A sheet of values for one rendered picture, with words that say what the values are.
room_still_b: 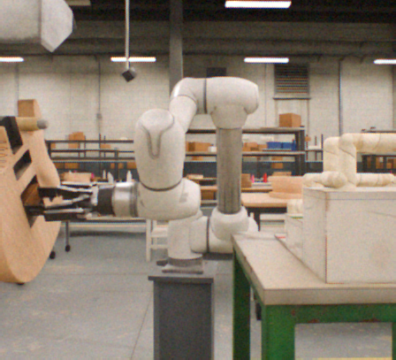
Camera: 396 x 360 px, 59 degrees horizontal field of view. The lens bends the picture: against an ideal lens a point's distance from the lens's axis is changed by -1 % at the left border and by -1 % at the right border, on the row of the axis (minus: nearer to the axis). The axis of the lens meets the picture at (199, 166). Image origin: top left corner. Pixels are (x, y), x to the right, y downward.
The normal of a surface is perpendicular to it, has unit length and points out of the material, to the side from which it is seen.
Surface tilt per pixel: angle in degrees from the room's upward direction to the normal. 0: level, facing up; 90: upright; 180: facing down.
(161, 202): 125
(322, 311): 90
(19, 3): 90
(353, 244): 90
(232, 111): 120
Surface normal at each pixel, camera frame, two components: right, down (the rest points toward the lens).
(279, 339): 0.02, 0.00
